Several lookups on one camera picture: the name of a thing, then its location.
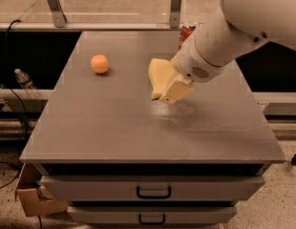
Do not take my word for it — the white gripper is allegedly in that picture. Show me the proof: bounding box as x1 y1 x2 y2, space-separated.
159 36 223 105

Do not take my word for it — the yellow sponge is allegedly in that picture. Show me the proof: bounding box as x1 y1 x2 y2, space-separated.
148 58 176 100

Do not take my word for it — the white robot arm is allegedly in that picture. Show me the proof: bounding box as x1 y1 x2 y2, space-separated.
150 0 296 104

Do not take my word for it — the red cola can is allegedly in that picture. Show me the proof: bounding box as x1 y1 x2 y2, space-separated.
179 22 198 48

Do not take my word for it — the orange fruit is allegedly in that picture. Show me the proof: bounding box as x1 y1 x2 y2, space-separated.
91 54 109 73

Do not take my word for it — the grey drawer cabinet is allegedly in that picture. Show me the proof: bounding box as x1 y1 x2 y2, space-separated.
21 31 285 229

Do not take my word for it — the clear plastic water bottle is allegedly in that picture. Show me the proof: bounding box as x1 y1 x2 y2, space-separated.
14 69 40 99

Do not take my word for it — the cardboard box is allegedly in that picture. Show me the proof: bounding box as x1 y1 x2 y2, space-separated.
14 163 70 218

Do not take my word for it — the middle metal railing bracket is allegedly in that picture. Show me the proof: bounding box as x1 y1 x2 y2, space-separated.
169 0 181 29

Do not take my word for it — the metal railing bracket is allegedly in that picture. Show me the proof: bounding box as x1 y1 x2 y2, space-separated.
47 0 67 28
169 0 181 29

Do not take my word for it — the upper black drawer handle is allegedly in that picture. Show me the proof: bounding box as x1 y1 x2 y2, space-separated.
136 186 172 199

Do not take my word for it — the black drawer handle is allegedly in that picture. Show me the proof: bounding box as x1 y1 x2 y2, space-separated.
136 186 172 199
137 215 166 226

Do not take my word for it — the lower black drawer handle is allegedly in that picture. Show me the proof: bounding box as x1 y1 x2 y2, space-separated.
137 215 166 226

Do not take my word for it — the left metal railing bracket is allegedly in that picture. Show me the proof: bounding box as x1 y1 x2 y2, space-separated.
47 0 67 28

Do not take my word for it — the black cable left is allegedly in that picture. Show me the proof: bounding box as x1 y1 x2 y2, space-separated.
0 18 32 138

